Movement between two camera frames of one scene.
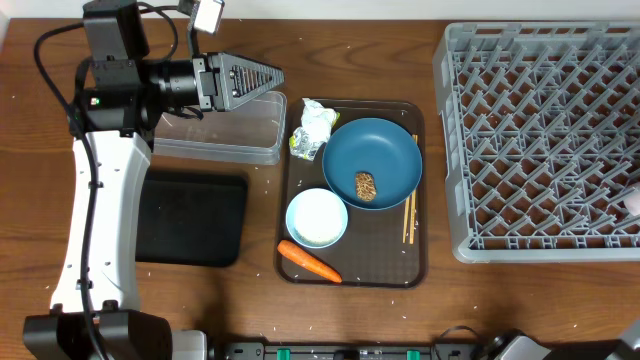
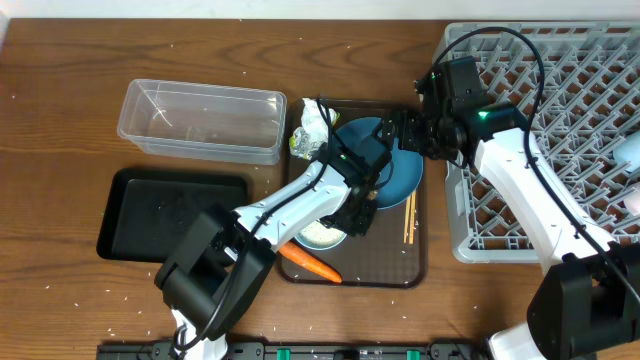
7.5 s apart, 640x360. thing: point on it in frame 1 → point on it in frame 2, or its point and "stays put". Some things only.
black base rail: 436,351 stays put
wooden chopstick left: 406,216 stays put
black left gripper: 221,93 → 360,228
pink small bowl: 632,202 stays put
